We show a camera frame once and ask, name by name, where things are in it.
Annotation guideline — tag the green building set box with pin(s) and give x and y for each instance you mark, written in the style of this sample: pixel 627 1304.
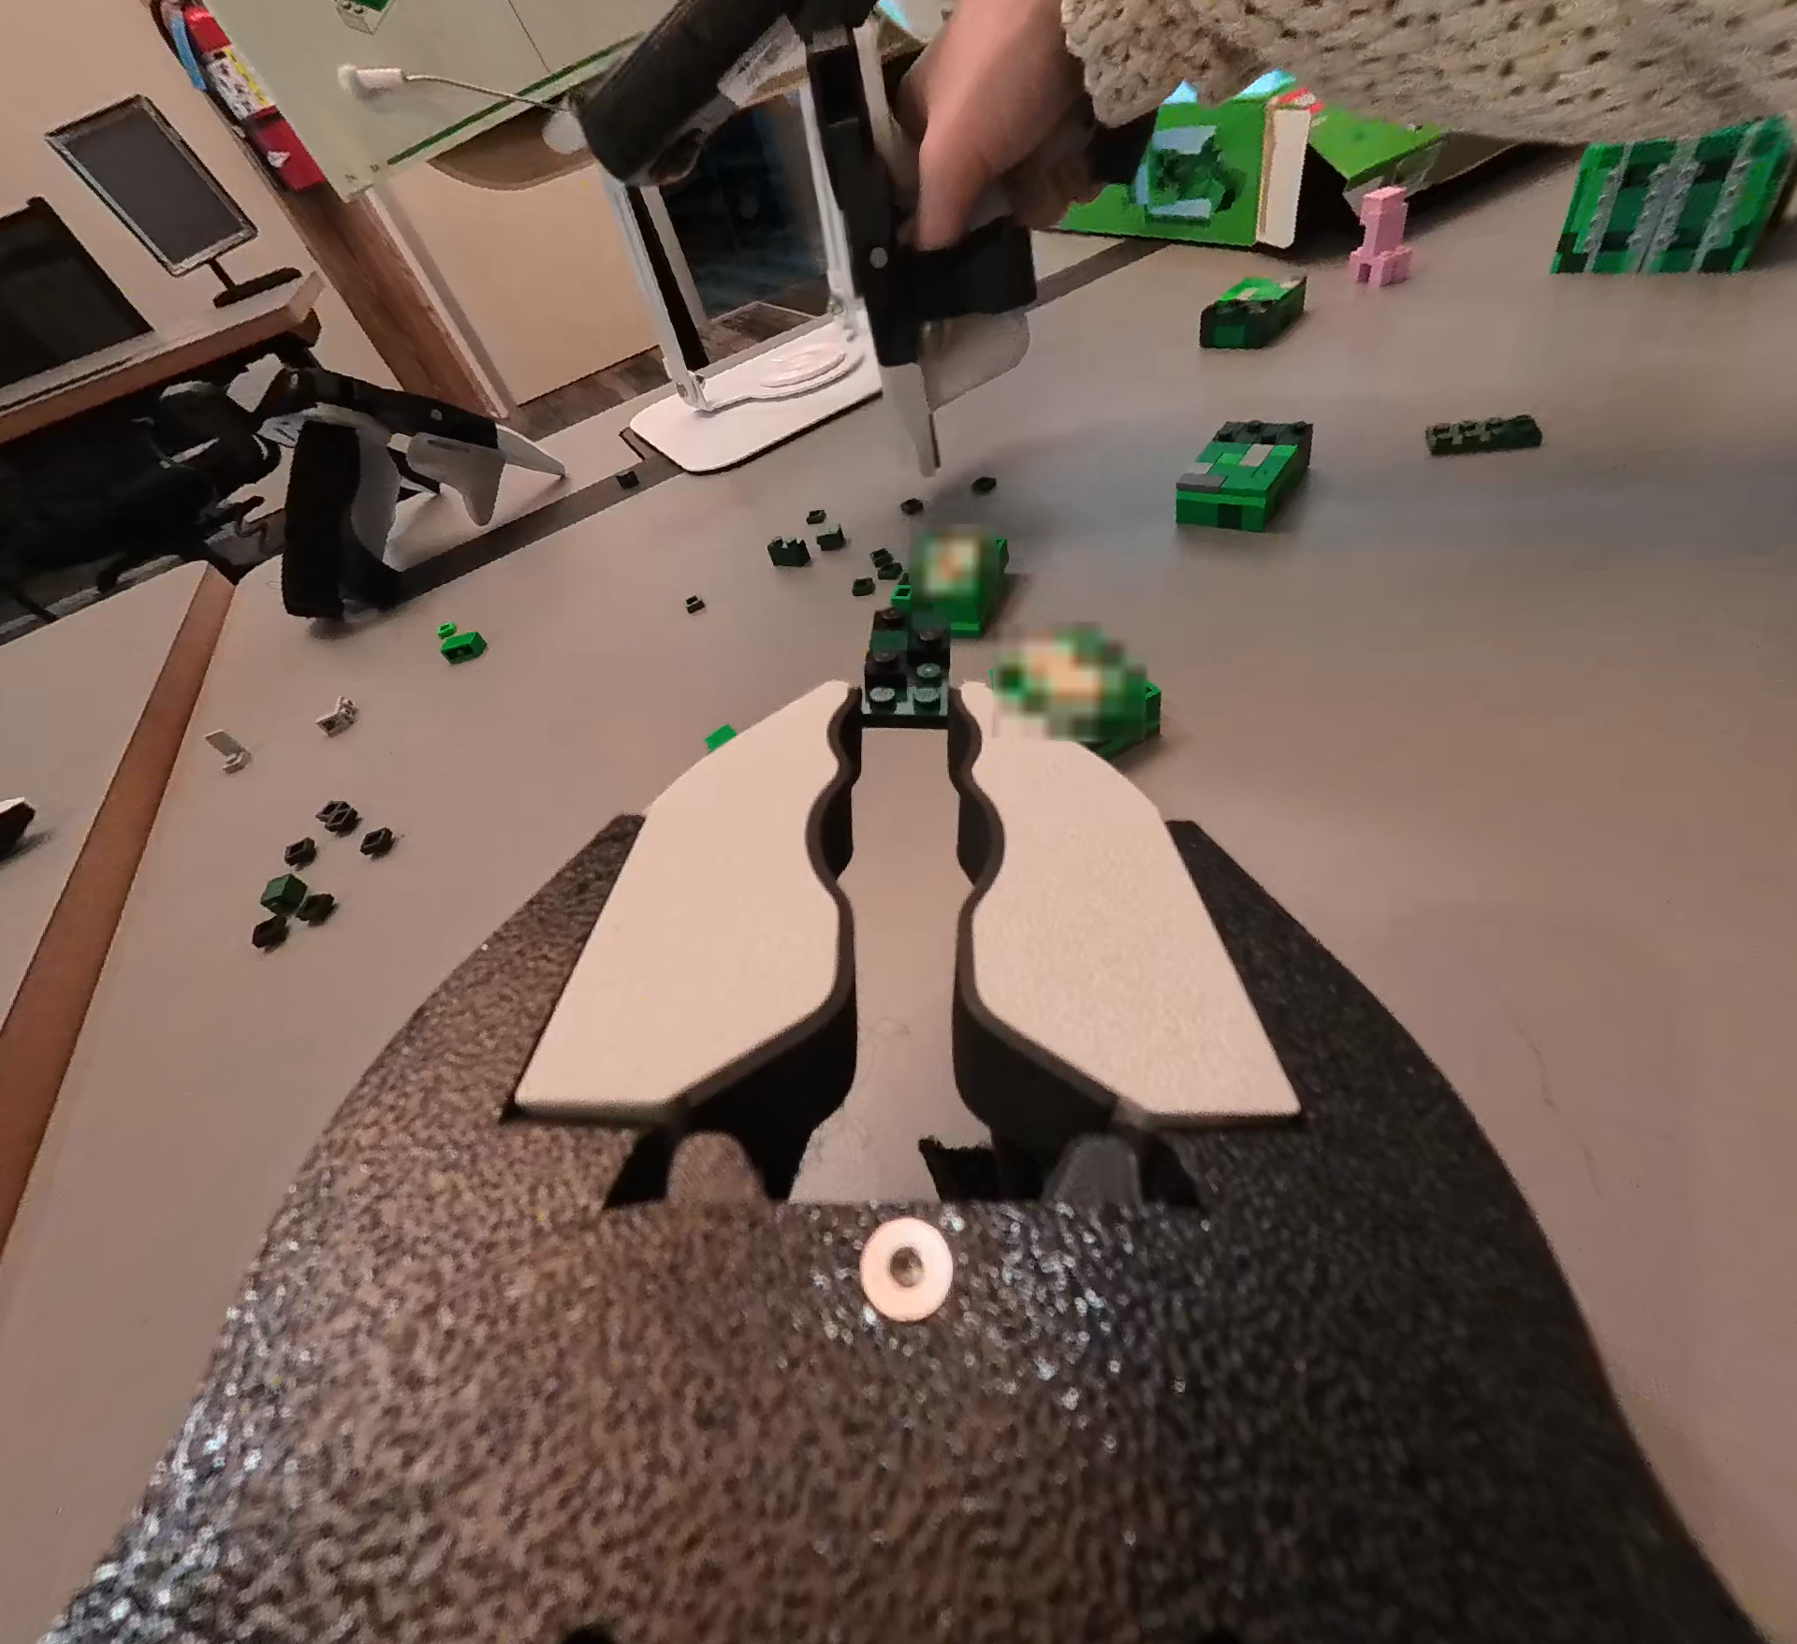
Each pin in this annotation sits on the green building set box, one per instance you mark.
pixel 1209 184

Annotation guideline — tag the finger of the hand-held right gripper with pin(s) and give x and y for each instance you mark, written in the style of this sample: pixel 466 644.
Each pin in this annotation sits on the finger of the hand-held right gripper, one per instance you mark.
pixel 916 423

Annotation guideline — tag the small green brick assembly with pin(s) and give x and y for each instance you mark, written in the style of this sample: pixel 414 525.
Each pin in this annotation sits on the small green brick assembly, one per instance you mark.
pixel 1244 480

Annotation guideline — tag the scattered small green bricks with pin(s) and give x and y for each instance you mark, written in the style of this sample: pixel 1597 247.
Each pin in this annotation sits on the scattered small green bricks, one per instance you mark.
pixel 282 891

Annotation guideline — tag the wood-edged grey table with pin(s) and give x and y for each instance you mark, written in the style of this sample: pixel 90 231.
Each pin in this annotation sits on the wood-edged grey table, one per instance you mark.
pixel 85 717

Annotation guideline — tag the green brick cube head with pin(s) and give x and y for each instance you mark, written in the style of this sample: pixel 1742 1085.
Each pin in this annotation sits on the green brick cube head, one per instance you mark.
pixel 1247 315

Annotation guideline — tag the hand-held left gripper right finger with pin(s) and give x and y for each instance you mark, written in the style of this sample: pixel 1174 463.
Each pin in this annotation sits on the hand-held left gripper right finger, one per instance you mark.
pixel 1109 956

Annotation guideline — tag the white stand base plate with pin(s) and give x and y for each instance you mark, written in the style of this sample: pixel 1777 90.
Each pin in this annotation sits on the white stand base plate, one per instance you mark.
pixel 758 408

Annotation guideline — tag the pink brick pig figure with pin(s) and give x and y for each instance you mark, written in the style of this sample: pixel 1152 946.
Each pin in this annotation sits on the pink brick pig figure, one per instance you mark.
pixel 1380 241

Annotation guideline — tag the black swivel chair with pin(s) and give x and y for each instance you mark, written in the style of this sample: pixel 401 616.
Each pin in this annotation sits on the black swivel chair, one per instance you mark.
pixel 85 491

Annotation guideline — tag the person's right hand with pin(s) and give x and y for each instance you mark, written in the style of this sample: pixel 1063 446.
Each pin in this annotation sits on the person's right hand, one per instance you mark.
pixel 981 99

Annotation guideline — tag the small grey monitor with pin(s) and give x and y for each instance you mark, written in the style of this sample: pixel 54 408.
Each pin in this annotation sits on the small grey monitor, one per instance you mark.
pixel 146 184

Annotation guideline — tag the tall green blocky brick figure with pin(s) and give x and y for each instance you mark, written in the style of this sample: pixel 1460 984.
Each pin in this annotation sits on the tall green blocky brick figure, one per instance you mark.
pixel 1671 206

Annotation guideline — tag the dark wooden desk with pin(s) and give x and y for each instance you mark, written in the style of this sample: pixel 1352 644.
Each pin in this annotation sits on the dark wooden desk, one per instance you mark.
pixel 139 354

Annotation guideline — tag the green brick build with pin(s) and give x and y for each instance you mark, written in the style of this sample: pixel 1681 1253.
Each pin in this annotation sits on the green brick build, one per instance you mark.
pixel 995 598

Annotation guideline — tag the dark green brick plate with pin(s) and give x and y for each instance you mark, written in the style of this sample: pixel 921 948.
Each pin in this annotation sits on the dark green brick plate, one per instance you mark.
pixel 1481 438
pixel 906 689

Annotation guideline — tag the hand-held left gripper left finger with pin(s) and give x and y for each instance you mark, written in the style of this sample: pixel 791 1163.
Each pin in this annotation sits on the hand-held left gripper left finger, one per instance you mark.
pixel 689 956

